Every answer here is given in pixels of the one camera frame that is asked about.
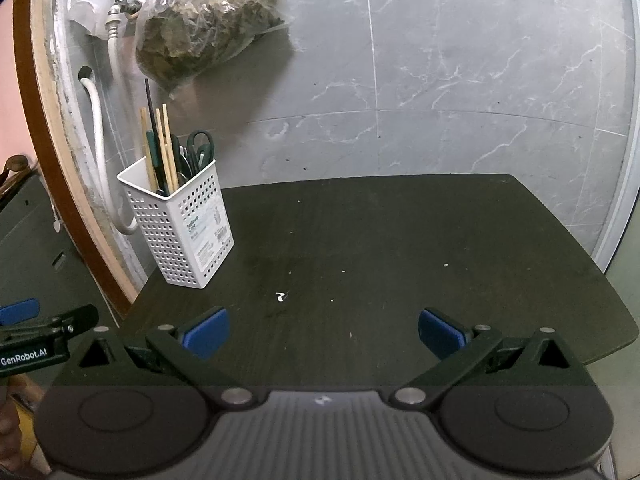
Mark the clear bag of dried leaves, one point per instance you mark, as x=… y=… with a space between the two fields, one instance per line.
x=200 y=35

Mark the brown wooden object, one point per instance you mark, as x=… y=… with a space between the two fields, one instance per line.
x=15 y=163

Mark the white perforated utensil holder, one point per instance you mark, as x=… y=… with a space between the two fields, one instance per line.
x=190 y=240

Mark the person's left hand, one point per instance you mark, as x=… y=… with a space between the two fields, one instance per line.
x=7 y=420

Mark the metal faucet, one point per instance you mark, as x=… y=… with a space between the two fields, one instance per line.
x=120 y=2

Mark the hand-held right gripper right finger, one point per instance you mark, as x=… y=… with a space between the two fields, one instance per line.
x=440 y=332

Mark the black stick with teal end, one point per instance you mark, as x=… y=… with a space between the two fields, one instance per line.
x=150 y=105

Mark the white wall trim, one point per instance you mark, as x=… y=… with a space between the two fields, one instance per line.
x=617 y=210

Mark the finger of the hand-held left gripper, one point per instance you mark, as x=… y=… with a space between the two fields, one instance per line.
x=65 y=317
x=20 y=311

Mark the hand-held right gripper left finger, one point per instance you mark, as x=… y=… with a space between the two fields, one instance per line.
x=207 y=332

